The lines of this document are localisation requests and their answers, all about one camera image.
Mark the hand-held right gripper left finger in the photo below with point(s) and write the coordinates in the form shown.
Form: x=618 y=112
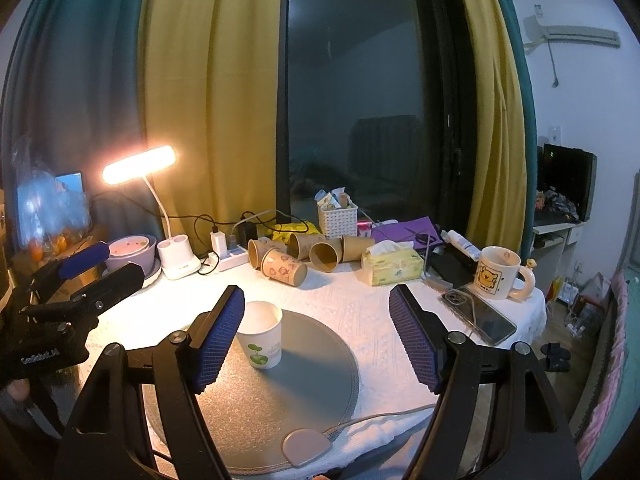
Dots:
x=220 y=340

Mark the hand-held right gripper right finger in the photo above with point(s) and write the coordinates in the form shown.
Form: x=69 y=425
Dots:
x=415 y=340

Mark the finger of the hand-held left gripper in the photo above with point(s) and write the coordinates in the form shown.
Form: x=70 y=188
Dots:
x=115 y=285
x=82 y=260

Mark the white cup with green print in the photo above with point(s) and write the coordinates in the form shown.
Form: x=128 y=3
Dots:
x=260 y=335

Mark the plain brown paper cup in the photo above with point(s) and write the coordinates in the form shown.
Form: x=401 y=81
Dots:
x=325 y=256
x=302 y=245
x=257 y=252
x=357 y=247

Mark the brown paper cup with print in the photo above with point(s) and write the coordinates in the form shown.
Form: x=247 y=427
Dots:
x=282 y=267

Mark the person's left hand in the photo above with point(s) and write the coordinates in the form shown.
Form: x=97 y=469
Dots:
x=16 y=390

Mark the white plate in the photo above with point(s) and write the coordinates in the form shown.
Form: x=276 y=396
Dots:
x=150 y=277

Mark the purple bowl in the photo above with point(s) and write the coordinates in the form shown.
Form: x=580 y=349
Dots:
x=131 y=252

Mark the clear plastic bag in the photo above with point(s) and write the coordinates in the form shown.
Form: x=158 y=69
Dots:
x=45 y=205

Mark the phone in clear case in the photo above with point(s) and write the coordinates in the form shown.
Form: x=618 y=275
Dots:
x=480 y=317

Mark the white textured tablecloth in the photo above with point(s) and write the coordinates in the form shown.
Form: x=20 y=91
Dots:
x=350 y=300

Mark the tablet screen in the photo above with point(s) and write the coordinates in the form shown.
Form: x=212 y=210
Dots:
x=70 y=184

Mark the yellow-green tissue pack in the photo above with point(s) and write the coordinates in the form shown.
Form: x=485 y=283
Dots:
x=392 y=265

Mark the white power strip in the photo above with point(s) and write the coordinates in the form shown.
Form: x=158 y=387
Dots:
x=232 y=261

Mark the white charger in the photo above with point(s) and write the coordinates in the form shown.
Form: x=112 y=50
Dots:
x=218 y=242

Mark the grey round mat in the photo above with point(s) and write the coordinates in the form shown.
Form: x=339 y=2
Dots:
x=310 y=380

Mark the white tube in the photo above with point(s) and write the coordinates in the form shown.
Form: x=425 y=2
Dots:
x=462 y=245

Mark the cream mug with bear print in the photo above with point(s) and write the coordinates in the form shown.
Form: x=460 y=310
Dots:
x=500 y=275

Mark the black charger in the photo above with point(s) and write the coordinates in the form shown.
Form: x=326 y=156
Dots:
x=245 y=234

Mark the purple folder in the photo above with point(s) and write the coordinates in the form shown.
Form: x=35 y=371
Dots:
x=400 y=230

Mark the white desk lamp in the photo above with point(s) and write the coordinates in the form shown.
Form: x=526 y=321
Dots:
x=140 y=165

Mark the yellow printed bag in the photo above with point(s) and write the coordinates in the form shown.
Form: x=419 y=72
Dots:
x=290 y=231

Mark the beige mat tag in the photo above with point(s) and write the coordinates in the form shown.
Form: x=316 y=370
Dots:
x=305 y=447

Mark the black slippers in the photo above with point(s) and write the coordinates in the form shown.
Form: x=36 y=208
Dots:
x=555 y=355

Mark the white plastic basket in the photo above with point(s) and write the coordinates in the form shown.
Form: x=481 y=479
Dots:
x=337 y=220

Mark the packets in basket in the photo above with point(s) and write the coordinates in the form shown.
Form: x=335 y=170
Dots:
x=332 y=199

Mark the white side desk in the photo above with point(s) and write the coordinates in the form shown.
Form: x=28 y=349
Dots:
x=555 y=235

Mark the teal curtain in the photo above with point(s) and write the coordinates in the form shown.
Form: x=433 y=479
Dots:
x=75 y=85
x=517 y=60

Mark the pink bed blanket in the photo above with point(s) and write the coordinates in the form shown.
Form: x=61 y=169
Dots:
x=610 y=360

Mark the yellow curtain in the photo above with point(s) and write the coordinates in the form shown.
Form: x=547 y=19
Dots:
x=210 y=85
x=495 y=135

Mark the black monitor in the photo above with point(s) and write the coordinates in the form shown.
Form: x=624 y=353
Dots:
x=567 y=175

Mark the dark window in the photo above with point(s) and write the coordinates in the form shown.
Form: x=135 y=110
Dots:
x=370 y=85

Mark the white air conditioner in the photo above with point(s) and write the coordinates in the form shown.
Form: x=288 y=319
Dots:
x=575 y=34

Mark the white wall outlet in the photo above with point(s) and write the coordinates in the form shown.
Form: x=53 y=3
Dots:
x=555 y=134

